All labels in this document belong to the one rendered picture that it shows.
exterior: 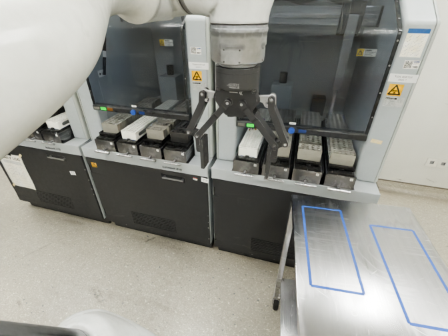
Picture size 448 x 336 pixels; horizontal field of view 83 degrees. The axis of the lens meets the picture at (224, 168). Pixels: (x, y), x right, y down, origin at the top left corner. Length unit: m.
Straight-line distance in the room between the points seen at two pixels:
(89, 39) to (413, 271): 0.96
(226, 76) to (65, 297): 1.75
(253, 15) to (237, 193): 1.13
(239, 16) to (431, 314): 0.83
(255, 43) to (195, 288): 1.54
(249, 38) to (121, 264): 1.76
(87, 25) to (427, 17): 1.19
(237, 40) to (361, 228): 0.81
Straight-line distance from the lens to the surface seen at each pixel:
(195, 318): 1.67
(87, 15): 0.21
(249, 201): 1.45
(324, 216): 1.04
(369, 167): 1.41
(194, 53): 1.30
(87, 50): 0.18
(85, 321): 0.60
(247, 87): 0.43
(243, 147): 1.32
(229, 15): 0.41
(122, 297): 1.82
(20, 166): 2.40
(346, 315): 0.81
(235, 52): 0.41
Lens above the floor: 1.49
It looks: 33 degrees down
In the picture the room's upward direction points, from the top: straight up
